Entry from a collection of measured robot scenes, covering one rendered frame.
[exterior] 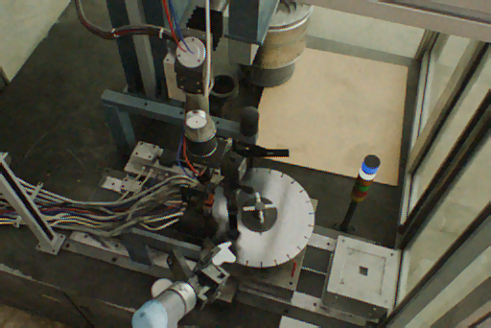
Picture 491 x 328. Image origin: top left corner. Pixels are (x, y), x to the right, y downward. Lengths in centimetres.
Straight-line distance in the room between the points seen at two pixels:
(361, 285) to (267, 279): 27
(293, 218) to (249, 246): 16
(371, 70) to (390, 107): 21
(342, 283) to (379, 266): 12
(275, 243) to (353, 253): 24
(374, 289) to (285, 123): 75
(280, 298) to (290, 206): 29
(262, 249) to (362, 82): 95
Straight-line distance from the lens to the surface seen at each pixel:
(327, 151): 189
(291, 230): 149
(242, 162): 124
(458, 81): 152
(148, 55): 184
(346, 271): 152
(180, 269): 129
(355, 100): 207
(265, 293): 161
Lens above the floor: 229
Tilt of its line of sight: 57 degrees down
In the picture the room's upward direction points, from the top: 3 degrees clockwise
